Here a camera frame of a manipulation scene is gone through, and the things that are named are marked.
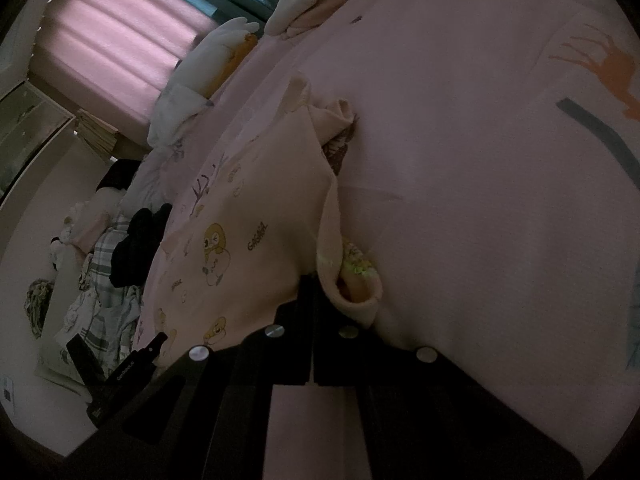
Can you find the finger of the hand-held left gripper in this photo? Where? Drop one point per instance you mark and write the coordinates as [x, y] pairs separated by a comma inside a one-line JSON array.
[[159, 342], [85, 362]]

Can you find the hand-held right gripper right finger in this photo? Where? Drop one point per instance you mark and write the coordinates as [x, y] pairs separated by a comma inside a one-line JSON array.
[[332, 350]]

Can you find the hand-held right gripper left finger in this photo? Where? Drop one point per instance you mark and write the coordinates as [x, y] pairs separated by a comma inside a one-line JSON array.
[[306, 320]]

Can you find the beige cartoon print baby garment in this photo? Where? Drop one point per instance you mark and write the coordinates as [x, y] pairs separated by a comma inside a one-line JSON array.
[[270, 200]]

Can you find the light green cloth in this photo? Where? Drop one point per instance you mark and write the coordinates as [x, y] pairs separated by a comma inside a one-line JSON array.
[[117, 312]]

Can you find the dark patterned cloth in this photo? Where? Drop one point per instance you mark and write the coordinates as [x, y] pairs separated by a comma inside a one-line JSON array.
[[37, 305]]

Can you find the black cloth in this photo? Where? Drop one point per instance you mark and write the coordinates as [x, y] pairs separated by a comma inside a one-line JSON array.
[[135, 245]]

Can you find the panda plush toy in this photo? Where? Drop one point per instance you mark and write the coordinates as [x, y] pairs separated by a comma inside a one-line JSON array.
[[57, 251]]

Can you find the white plush toy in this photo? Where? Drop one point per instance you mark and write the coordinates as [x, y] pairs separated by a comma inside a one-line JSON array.
[[95, 210]]

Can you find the black pillow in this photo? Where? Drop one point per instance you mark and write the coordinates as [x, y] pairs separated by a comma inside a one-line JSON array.
[[117, 175]]

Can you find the pink printed bed blanket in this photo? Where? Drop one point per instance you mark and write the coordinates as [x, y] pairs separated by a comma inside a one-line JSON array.
[[475, 185]]

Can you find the cream fringed cloth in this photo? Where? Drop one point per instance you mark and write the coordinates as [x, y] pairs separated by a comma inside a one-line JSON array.
[[97, 132]]

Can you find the white crumpled pillow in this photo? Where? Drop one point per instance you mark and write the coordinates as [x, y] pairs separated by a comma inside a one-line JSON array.
[[170, 115]]

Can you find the white cabinet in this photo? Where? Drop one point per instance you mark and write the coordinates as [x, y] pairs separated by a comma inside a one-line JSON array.
[[25, 130]]

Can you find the orange cushion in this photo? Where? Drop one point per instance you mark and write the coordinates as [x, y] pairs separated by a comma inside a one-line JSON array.
[[235, 57]]

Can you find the pink folded cloth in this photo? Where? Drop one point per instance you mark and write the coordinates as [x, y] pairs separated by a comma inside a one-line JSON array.
[[322, 16]]

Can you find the pink curtain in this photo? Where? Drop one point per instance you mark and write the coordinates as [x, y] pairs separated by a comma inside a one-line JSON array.
[[115, 35]]

